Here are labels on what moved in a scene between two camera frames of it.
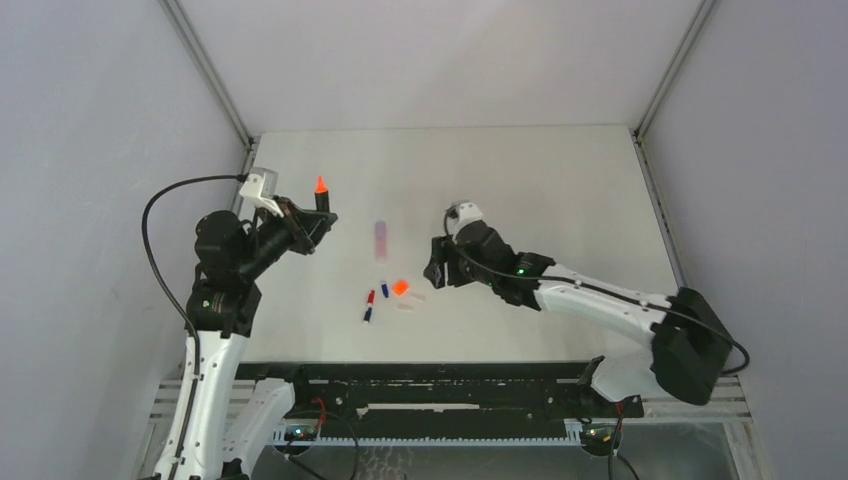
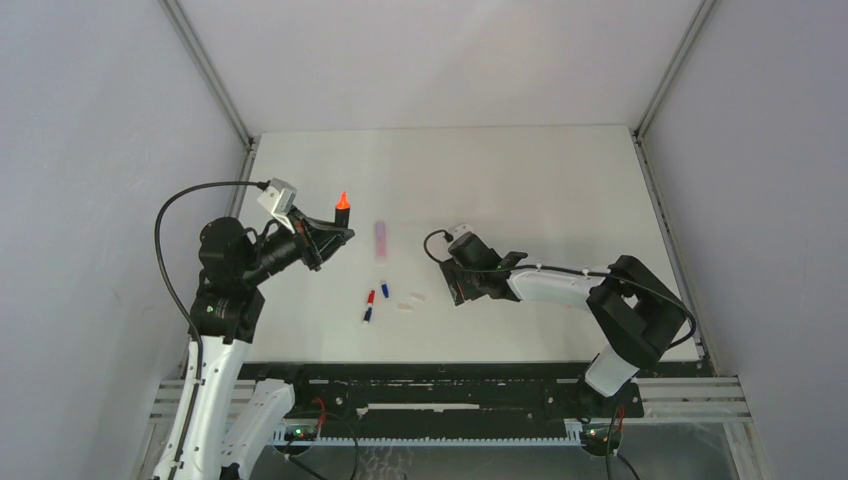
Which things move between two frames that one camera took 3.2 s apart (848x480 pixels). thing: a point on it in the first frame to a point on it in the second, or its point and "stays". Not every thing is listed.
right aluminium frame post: (699, 17) stays
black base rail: (443, 393) stays
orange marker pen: (321, 196) to (342, 214)
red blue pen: (369, 309) stays
